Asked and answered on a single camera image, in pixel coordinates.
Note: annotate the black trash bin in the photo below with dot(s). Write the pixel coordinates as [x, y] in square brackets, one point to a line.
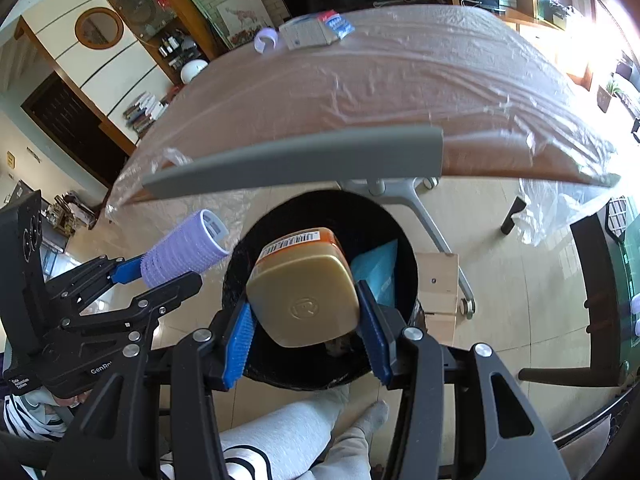
[240, 270]

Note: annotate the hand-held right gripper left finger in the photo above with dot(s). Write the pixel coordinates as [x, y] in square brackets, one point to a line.
[237, 345]

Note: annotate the glass display cabinet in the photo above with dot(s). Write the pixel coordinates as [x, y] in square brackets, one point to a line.
[150, 5]

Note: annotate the person's leg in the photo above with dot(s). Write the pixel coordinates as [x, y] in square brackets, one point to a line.
[350, 445]
[280, 430]

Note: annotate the blue and white carton box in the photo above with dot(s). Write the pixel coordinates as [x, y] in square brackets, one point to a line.
[310, 32]

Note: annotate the white framed painting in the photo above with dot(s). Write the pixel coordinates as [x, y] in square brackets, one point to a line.
[245, 15]

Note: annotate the round wooden framed mirror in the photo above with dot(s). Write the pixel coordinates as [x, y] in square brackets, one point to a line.
[99, 28]

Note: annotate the person's left leg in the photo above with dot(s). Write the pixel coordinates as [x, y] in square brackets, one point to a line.
[280, 430]

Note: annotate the potted plant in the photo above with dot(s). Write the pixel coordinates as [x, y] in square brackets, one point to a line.
[610, 95]

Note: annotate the brown plastic jar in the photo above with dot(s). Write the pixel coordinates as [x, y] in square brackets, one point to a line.
[305, 295]

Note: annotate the stack of books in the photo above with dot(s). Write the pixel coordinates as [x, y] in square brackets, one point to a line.
[145, 112]

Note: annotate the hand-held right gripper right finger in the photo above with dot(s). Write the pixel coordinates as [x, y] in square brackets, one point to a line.
[372, 330]

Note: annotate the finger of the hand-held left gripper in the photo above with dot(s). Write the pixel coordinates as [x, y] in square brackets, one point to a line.
[172, 290]
[127, 269]

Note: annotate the purple hair roller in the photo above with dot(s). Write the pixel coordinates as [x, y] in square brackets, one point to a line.
[180, 250]
[266, 40]

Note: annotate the blue plastic bag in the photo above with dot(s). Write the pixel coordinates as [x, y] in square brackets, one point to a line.
[377, 270]

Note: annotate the dark wooden chair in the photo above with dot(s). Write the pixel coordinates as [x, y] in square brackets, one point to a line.
[595, 310]

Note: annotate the person's right leg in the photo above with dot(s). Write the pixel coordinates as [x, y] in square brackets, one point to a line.
[350, 445]

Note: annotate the dark wooden door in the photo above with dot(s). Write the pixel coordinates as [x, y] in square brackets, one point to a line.
[70, 120]

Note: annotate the light wooden board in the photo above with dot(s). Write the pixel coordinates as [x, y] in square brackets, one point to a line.
[440, 290]

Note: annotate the person's left forearm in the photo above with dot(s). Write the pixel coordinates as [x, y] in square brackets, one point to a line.
[30, 415]

